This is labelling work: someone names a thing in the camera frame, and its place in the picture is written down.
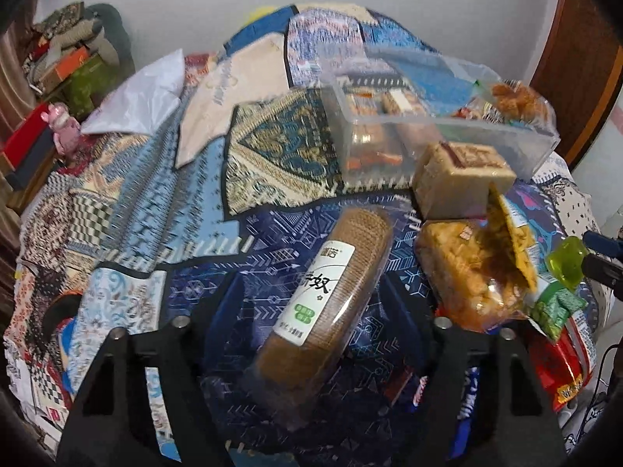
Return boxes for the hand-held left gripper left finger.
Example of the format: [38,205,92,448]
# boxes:
[57,272,259,467]

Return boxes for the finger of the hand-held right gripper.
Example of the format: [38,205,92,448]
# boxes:
[581,254,623,301]
[583,231,623,255]

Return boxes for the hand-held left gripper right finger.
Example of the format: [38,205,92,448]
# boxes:
[378,276,571,467]

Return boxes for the green jelly cup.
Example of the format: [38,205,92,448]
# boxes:
[546,236,591,298]

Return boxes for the brown biscuit roll packet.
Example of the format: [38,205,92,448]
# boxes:
[245,205,396,402]

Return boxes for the clear plastic container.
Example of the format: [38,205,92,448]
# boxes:
[318,43,561,191]

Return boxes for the clear bag of fried snacks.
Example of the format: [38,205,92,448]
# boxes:
[452,80,556,133]

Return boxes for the dark brown snack packet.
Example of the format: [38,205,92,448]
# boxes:
[384,364,415,406]

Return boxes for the green snack packet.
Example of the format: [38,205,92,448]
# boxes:
[527,277,589,342]

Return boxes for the blue cookie packet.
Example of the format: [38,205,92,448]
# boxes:
[413,367,484,460]

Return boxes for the orange fried snack bag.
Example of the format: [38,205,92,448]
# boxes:
[415,219,533,334]

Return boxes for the yellow snack packet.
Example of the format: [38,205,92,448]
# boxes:
[486,184,539,293]

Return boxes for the red snack packet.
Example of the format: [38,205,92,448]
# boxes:
[528,328,597,412]

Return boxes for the tan square pastry packet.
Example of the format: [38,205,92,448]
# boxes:
[412,140,517,221]

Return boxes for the wooden door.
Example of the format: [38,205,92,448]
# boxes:
[530,0,623,172]

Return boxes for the patchwork printed blanket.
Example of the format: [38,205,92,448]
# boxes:
[0,2,615,467]

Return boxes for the wrapped pastry packet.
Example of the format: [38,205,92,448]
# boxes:
[347,88,386,118]
[347,123,406,170]
[382,88,420,114]

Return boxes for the white plastic bag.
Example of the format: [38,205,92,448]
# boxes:
[79,50,187,136]

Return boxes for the pink toy figure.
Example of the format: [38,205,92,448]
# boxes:
[41,102,82,157]

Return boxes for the red box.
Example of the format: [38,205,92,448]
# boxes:
[1,104,55,172]

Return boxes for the green cardboard box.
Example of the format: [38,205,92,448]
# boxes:
[62,54,116,114]

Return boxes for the orange cardboard box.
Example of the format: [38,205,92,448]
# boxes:
[40,47,92,84]

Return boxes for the yellow cloth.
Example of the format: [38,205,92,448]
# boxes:
[247,5,280,24]

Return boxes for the pile of clothes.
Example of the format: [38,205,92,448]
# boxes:
[19,2,128,94]

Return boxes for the black cable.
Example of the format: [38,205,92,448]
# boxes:
[581,338,623,431]

